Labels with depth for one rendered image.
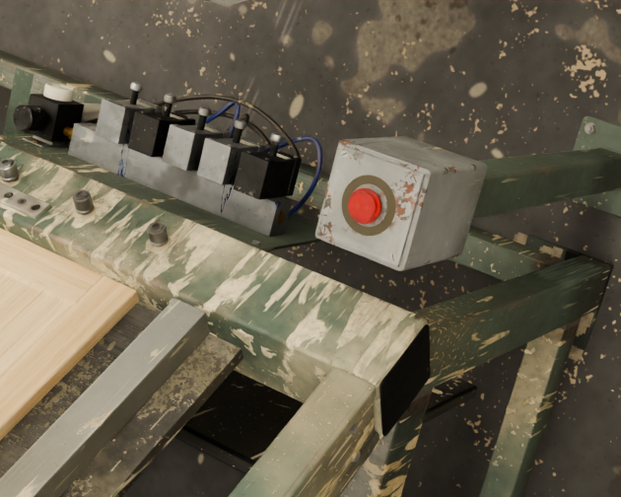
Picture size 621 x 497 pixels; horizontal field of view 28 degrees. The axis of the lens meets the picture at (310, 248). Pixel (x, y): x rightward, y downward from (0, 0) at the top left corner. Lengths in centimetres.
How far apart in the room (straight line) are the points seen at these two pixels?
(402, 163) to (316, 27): 114
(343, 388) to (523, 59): 102
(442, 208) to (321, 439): 29
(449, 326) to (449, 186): 25
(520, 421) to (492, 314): 48
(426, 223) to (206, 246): 35
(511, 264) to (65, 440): 95
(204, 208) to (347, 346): 36
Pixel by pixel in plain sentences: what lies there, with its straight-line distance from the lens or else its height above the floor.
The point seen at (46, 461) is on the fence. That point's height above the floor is 113.
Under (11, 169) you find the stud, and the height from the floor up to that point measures 87.
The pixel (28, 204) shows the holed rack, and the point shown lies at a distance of 173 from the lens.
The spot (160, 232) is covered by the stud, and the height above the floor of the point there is 88.
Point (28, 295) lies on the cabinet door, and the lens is 166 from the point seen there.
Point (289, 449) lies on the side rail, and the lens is 138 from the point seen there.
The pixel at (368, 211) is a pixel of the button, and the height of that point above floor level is 95.
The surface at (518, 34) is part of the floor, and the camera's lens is 230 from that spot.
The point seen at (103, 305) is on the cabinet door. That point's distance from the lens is 161.
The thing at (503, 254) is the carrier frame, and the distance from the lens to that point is 213.
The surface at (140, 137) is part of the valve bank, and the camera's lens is 176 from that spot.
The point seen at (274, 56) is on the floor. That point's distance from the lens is 253.
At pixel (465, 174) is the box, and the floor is 82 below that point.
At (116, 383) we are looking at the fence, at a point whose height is 102.
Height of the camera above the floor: 215
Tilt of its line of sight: 59 degrees down
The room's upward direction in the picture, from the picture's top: 101 degrees counter-clockwise
